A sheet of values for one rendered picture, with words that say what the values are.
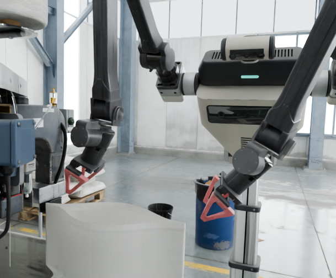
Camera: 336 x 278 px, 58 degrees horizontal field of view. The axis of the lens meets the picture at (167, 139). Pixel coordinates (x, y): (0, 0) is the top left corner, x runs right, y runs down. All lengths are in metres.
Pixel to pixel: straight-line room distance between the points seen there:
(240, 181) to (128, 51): 9.16
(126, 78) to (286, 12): 4.88
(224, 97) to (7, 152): 0.73
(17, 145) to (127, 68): 9.14
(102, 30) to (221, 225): 2.53
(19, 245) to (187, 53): 8.21
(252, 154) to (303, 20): 8.53
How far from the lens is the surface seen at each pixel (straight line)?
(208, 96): 1.11
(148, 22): 0.97
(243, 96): 1.08
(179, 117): 9.19
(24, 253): 1.65
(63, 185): 1.18
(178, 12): 9.72
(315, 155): 8.39
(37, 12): 0.80
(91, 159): 0.86
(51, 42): 7.15
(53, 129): 1.11
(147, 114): 9.57
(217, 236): 3.12
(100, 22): 0.81
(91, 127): 0.79
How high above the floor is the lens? 1.33
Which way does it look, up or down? 5 degrees down
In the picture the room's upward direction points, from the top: 2 degrees clockwise
